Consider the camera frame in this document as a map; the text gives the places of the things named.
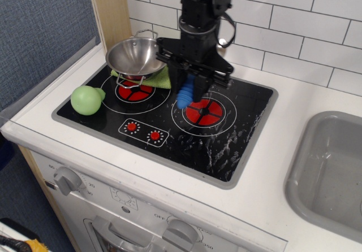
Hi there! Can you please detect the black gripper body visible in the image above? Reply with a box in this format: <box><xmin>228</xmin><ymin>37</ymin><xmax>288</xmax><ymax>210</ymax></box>
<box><xmin>157</xmin><ymin>27</ymin><xmax>234</xmax><ymax>88</ymax></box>

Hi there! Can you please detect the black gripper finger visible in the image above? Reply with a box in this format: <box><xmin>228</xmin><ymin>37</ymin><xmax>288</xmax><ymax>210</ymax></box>
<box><xmin>167</xmin><ymin>63</ymin><xmax>188</xmax><ymax>93</ymax></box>
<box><xmin>193</xmin><ymin>75</ymin><xmax>213</xmax><ymax>102</ymax></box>

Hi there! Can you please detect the blue handled metal spoon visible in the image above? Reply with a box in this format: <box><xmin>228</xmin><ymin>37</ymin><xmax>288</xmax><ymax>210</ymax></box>
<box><xmin>176</xmin><ymin>38</ymin><xmax>227</xmax><ymax>109</ymax></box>

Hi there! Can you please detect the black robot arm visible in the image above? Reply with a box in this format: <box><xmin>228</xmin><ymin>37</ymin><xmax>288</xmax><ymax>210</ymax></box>
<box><xmin>157</xmin><ymin>0</ymin><xmax>236</xmax><ymax>107</ymax></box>

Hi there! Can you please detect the silver metal bowl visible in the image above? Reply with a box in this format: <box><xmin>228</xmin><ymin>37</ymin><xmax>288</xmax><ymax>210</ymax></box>
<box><xmin>105</xmin><ymin>30</ymin><xmax>166</xmax><ymax>75</ymax></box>

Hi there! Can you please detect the green folded cloth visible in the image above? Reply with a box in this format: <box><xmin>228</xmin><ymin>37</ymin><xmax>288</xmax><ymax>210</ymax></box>
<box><xmin>110</xmin><ymin>66</ymin><xmax>171</xmax><ymax>89</ymax></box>

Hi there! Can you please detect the black toy stovetop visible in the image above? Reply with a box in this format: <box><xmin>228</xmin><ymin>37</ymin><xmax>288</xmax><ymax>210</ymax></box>
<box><xmin>52</xmin><ymin>66</ymin><xmax>278</xmax><ymax>189</ymax></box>

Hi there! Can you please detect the green toy pear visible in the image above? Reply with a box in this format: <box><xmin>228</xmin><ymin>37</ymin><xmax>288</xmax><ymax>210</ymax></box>
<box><xmin>71</xmin><ymin>85</ymin><xmax>106</xmax><ymax>116</ymax></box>

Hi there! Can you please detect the grey right oven knob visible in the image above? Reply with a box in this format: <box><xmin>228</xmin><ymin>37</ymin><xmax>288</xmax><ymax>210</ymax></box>
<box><xmin>162</xmin><ymin>219</ymin><xmax>199</xmax><ymax>251</ymax></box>

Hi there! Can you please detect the grey oven knob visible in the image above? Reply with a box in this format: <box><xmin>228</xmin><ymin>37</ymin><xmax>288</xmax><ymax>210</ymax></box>
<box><xmin>162</xmin><ymin>219</ymin><xmax>199</xmax><ymax>251</ymax></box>
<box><xmin>53</xmin><ymin>167</ymin><xmax>82</xmax><ymax>195</ymax></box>

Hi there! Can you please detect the grey left oven knob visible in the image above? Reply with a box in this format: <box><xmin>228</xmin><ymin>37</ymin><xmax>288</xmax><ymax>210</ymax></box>
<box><xmin>53</xmin><ymin>167</ymin><xmax>82</xmax><ymax>195</ymax></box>

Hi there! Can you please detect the grey toy sink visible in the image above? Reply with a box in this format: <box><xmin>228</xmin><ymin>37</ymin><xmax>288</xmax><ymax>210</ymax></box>
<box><xmin>285</xmin><ymin>111</ymin><xmax>361</xmax><ymax>242</ymax></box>

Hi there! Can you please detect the yellow object bottom left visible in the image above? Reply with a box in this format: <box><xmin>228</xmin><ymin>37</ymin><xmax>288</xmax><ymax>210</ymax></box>
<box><xmin>20</xmin><ymin>239</ymin><xmax>49</xmax><ymax>252</ymax></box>

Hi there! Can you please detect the silver oven door handle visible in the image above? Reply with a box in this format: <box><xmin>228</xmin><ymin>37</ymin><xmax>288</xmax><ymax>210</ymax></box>
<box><xmin>92</xmin><ymin>216</ymin><xmax>163</xmax><ymax>251</ymax></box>

